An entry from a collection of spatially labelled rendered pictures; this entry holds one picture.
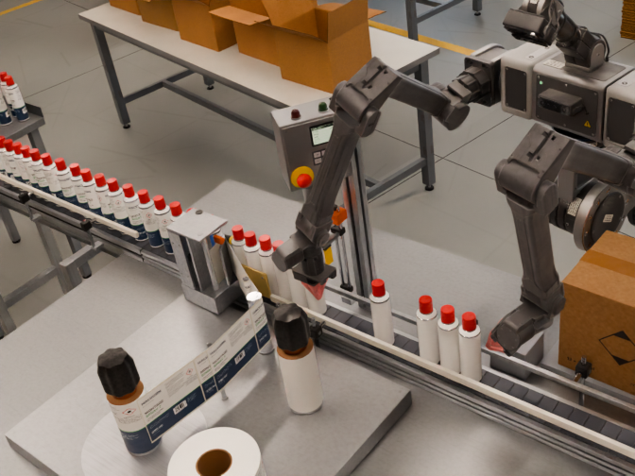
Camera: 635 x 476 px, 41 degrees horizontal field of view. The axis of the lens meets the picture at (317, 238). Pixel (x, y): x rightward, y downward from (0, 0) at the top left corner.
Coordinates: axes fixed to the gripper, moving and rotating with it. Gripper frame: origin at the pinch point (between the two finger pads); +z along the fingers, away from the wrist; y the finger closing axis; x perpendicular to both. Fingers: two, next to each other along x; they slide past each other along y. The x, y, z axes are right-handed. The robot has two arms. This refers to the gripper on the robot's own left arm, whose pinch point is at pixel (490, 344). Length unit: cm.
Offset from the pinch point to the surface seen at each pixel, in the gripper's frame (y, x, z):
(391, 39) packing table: -184, -106, 124
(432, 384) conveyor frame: 4.9, 0.2, 22.0
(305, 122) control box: -5, -69, 1
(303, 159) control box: -3, -63, 8
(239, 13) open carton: -134, -161, 138
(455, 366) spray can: 0.9, 0.2, 14.9
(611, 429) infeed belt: -3.3, 31.4, -7.5
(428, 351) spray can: 1.7, -6.7, 18.2
